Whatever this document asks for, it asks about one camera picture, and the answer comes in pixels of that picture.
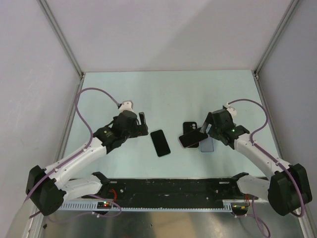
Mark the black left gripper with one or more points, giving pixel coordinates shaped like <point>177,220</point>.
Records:
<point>140,130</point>

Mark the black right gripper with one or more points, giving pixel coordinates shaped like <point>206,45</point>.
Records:
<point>207,122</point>

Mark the pink-edged black phone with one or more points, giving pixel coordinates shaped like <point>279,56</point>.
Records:
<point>192,137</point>

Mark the black phone case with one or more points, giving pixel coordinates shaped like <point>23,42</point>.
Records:
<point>187,127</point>

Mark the light blue phone case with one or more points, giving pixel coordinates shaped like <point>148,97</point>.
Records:
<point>206,145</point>

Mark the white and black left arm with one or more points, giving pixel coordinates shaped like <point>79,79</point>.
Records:
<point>48,188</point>

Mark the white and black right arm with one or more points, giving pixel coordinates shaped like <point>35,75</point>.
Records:
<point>287,186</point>

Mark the left circuit board with leds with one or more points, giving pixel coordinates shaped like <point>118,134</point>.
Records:
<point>104,204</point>

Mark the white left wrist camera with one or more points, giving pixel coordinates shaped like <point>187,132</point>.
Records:
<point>126,106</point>

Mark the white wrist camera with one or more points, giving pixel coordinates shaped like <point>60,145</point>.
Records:
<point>126,106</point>
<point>230,109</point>

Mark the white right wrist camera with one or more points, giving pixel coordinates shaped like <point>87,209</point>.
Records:
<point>230,109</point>

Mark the right circuit board with wires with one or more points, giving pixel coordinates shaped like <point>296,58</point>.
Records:
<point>240,209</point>

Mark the grey slotted cable duct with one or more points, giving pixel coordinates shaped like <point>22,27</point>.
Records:
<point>92,206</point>

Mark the right aluminium frame post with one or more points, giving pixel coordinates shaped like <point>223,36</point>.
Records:
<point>290,11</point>

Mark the aluminium frame post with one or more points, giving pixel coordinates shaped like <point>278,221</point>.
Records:
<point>290,11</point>
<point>48,13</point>

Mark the left aluminium frame post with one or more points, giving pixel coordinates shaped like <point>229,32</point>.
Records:
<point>48,13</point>

